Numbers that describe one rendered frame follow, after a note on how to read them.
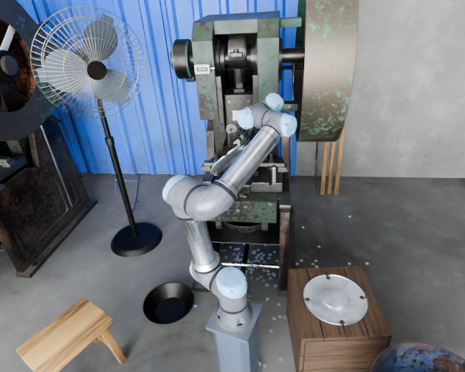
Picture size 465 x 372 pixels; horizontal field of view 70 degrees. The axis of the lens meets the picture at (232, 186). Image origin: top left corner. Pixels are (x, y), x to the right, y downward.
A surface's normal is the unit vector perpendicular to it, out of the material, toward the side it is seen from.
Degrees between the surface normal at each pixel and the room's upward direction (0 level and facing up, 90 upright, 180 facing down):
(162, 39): 90
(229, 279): 8
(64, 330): 0
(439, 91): 90
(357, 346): 90
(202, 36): 45
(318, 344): 90
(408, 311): 0
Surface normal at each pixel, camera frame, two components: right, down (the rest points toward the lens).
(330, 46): -0.14, 0.32
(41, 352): -0.06, -0.85
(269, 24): -0.13, -0.22
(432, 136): -0.13, 0.53
